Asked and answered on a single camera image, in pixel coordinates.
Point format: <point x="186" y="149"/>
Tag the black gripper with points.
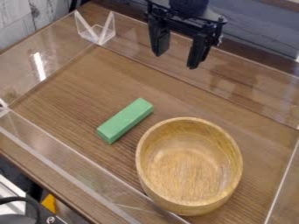
<point x="190" y="18"/>

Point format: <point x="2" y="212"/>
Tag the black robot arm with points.
<point x="189" y="18"/>

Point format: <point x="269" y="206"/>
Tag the black device yellow sticker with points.
<point x="54" y="207"/>

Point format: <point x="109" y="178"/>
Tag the green rectangular block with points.
<point x="124" y="120"/>

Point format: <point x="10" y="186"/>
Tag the brown wooden bowl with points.
<point x="188" y="165"/>

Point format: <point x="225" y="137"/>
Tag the clear acrylic tray walls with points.
<point x="73" y="74"/>

